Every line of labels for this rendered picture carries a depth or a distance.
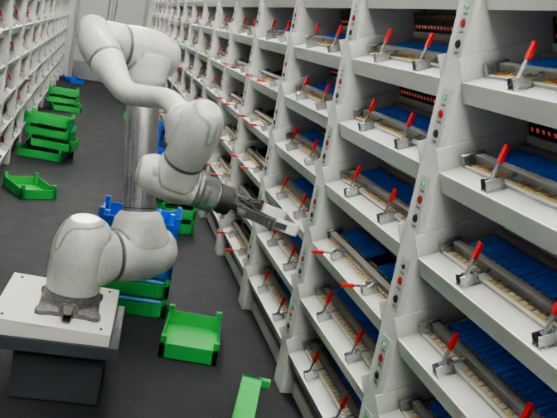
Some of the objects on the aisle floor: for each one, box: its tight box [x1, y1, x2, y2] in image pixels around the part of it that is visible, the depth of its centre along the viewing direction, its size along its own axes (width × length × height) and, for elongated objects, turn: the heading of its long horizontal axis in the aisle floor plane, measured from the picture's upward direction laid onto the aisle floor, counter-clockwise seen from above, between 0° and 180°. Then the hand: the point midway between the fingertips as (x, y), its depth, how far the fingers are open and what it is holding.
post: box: [359, 0, 557, 418], centre depth 161 cm, size 20×9×173 cm, turn 64°
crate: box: [157, 304, 222, 366], centre depth 261 cm, size 30×20×8 cm
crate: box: [118, 294, 167, 319], centre depth 285 cm, size 30×20×8 cm
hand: (287, 222), depth 191 cm, fingers open, 13 cm apart
